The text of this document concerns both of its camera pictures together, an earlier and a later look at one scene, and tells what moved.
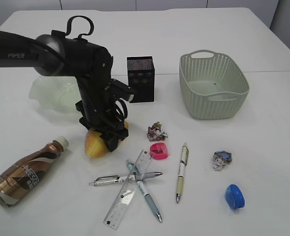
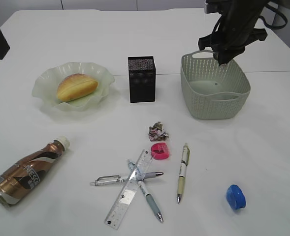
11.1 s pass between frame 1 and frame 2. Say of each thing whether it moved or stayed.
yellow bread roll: moved
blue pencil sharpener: stayed
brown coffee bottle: stayed
